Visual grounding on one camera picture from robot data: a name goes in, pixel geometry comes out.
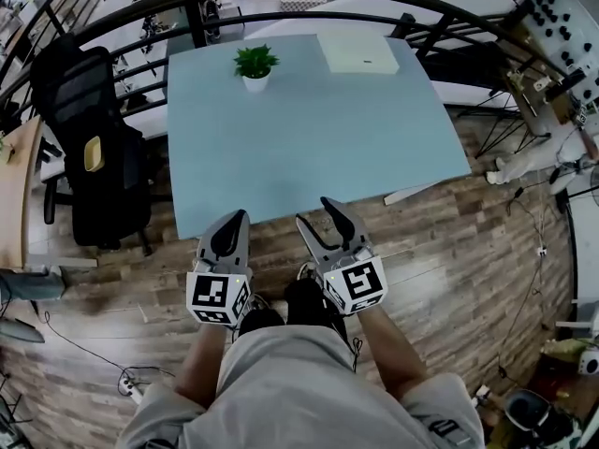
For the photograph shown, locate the person's left forearm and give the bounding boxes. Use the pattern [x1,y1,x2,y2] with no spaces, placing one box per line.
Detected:
[173,321,236,411]

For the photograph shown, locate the person's black trousers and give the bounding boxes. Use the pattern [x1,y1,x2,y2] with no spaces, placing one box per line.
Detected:
[237,278,350,345]

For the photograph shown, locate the light wooden desk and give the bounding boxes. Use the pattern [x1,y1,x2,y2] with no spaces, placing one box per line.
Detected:
[0,114,44,270]

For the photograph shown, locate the black floor cable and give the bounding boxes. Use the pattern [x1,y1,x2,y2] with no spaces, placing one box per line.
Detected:
[42,310,177,387]

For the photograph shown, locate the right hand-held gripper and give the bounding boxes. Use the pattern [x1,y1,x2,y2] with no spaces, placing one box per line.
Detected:
[295,196,389,317]

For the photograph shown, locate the flat white box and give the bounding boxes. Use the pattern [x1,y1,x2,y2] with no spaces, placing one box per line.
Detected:
[316,30,401,76]

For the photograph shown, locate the person's grey shirt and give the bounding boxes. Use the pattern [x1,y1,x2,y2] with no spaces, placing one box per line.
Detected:
[115,323,487,449]

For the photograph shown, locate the yellow plastic tray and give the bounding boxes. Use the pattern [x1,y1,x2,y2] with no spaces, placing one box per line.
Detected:
[83,135,104,173]

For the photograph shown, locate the white board with black knobs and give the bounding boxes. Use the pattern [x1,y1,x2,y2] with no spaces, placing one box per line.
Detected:
[519,0,599,107]

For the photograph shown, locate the green potted plant white pot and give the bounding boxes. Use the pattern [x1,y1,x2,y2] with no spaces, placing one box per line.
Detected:
[232,44,281,94]

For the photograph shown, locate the person's right forearm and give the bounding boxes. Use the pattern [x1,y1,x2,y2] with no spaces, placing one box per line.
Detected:
[354,302,430,404]

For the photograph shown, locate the black metal railing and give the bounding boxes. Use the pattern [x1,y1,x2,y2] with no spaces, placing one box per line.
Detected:
[0,0,570,125]

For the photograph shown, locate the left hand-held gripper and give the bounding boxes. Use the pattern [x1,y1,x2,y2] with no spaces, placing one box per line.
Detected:
[185,210,255,329]

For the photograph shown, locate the black office chair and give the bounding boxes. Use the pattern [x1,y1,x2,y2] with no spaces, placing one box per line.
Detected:
[28,33,155,257]

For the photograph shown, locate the small white camera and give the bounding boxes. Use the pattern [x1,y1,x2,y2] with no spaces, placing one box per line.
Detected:
[578,349,599,376]

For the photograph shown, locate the black tripod stand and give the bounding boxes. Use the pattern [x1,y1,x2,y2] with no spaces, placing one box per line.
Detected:
[456,89,553,160]

